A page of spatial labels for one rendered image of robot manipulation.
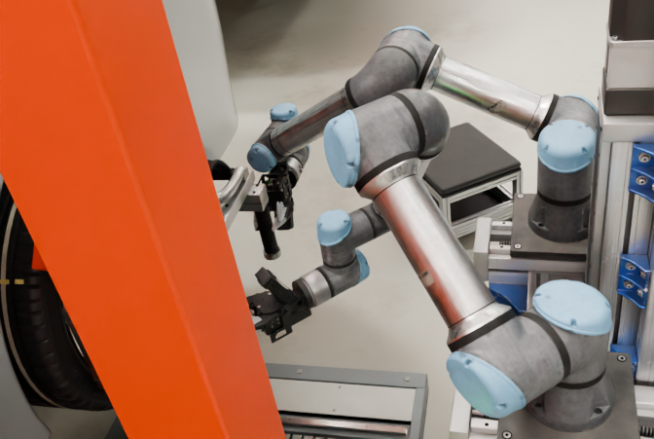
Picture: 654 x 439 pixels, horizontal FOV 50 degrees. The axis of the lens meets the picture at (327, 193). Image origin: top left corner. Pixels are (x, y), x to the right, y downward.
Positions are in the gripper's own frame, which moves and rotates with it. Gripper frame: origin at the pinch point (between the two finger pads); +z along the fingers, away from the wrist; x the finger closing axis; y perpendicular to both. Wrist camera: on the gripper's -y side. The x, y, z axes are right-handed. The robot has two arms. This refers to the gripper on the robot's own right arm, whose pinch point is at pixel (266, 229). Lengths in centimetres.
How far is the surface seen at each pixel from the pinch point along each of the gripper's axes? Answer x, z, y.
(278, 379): -16, -17, -75
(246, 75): -106, -267, -82
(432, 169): 29, -101, -49
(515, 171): 60, -104, -53
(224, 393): 21, 74, 30
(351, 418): 9, -9, -82
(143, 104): 22, 71, 71
